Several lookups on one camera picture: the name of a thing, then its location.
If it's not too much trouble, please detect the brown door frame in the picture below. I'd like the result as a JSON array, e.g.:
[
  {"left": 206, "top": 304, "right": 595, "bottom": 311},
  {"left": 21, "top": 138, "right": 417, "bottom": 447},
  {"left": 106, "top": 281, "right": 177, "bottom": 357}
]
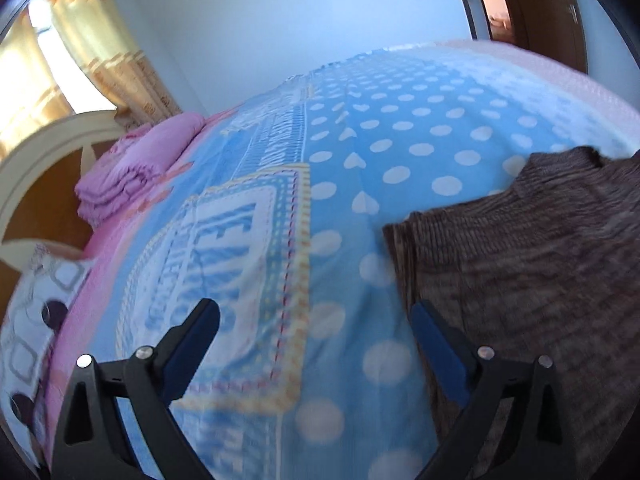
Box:
[{"left": 447, "top": 0, "right": 493, "bottom": 41}]

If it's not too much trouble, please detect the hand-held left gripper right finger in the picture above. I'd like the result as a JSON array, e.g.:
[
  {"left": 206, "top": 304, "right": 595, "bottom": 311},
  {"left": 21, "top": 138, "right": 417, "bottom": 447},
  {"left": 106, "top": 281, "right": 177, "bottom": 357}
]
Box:
[{"left": 410, "top": 300, "right": 583, "bottom": 480}]

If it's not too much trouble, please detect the white patterned pillow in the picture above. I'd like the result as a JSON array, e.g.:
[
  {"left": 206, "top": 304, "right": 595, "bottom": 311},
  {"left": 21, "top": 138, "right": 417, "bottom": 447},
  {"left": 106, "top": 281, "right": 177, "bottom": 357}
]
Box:
[{"left": 0, "top": 242, "right": 93, "bottom": 466}]

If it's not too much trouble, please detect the brown knitted sweater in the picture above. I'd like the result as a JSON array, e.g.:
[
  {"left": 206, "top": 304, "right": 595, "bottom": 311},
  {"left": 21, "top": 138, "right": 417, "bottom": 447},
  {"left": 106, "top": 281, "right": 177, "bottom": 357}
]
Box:
[{"left": 382, "top": 146, "right": 640, "bottom": 480}]

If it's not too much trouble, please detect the bed with patterned bedspread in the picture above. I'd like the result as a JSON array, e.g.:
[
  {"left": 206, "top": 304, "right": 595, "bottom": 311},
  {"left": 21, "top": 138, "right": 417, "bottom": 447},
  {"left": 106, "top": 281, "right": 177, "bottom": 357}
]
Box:
[{"left": 0, "top": 40, "right": 640, "bottom": 480}]

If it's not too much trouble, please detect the cream wooden headboard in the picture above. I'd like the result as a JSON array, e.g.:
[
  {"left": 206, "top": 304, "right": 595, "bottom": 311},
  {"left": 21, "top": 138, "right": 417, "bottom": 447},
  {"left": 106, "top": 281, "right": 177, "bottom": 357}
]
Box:
[{"left": 0, "top": 110, "right": 126, "bottom": 266}]

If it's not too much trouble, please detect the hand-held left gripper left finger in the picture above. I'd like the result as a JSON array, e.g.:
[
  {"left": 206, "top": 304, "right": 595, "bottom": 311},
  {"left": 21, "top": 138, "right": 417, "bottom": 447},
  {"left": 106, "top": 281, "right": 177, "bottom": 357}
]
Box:
[{"left": 50, "top": 298, "right": 221, "bottom": 480}]

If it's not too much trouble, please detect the folded pink blanket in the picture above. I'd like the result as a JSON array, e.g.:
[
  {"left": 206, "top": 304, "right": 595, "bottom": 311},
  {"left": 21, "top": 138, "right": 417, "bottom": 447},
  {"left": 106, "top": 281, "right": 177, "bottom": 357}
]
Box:
[{"left": 75, "top": 112, "right": 207, "bottom": 228}]

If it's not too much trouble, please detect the brown wooden door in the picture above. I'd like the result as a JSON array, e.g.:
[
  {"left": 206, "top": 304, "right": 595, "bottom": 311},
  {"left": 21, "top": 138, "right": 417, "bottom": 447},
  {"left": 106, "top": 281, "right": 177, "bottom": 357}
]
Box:
[{"left": 500, "top": 0, "right": 588, "bottom": 73}]

